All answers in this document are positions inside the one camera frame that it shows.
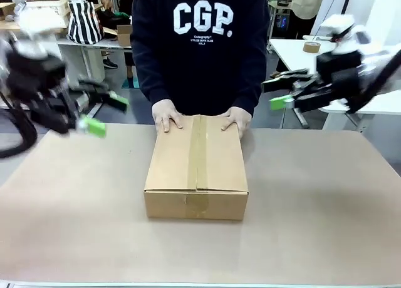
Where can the white side table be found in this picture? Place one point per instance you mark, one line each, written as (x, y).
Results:
(313, 69)

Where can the person's left forearm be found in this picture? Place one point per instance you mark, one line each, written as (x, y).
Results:
(255, 84)

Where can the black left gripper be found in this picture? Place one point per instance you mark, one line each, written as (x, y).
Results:
(37, 87)

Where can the small open cardboard box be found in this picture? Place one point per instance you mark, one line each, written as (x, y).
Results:
(124, 36)

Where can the black bag with green item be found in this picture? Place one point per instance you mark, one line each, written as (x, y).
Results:
(114, 18)

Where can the black tripod pole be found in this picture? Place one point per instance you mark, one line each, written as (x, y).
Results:
(347, 0)

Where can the cardboard box on wooden table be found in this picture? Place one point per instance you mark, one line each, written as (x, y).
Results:
(6, 11)

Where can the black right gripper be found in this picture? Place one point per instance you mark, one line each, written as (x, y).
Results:
(341, 84)

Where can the brown cardboard shipping box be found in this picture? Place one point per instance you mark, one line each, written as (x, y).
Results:
(195, 162)

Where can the person's left hand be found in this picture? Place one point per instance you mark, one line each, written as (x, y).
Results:
(239, 119)

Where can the brown packing tape roll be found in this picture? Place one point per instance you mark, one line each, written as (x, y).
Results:
(311, 47)

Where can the white background table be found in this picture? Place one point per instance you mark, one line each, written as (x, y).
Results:
(120, 49)

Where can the white table under striped bag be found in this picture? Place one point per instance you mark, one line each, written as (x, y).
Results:
(84, 47)

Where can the person's right forearm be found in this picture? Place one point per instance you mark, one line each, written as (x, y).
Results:
(148, 78)

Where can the black white striped bag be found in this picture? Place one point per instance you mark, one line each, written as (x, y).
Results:
(84, 22)

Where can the background person in beige top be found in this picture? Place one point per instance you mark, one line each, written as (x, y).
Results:
(308, 6)

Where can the wooden crate with white stuff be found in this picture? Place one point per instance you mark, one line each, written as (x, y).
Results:
(47, 12)

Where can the person in navy sweatshirt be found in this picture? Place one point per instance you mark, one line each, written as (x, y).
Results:
(200, 50)

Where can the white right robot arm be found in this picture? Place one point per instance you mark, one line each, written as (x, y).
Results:
(341, 31)

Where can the person's right hand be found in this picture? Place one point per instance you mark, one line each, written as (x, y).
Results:
(166, 114)

